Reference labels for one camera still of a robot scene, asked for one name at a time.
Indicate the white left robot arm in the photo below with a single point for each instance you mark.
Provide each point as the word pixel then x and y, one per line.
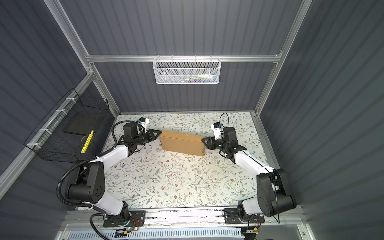
pixel 84 185

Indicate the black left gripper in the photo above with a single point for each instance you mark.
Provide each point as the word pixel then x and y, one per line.
pixel 150 132

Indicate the white wire mesh basket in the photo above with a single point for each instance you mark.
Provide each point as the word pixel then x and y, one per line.
pixel 168 72

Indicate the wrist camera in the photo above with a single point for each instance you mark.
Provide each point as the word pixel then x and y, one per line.
pixel 217 129
pixel 143 121

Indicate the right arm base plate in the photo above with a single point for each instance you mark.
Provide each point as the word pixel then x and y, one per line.
pixel 233 216

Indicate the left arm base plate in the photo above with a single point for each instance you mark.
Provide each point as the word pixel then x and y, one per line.
pixel 133 219

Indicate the black wire mesh basket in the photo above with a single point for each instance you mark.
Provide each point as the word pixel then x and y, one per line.
pixel 62 137

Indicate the brown cardboard box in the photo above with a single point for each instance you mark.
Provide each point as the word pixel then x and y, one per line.
pixel 182 143

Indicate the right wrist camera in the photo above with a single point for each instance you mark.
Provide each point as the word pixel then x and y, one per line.
pixel 217 129

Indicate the items in white basket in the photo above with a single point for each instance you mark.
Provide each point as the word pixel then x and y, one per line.
pixel 204 78

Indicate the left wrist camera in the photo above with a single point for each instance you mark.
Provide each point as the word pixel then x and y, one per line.
pixel 143 121

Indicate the yellow marker pen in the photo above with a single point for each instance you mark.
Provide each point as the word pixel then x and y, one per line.
pixel 87 142

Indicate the white perforated front rail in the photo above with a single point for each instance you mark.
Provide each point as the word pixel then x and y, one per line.
pixel 178 234

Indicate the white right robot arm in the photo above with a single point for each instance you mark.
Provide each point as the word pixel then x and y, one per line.
pixel 274 191

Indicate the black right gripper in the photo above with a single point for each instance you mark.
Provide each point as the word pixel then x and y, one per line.
pixel 212 141

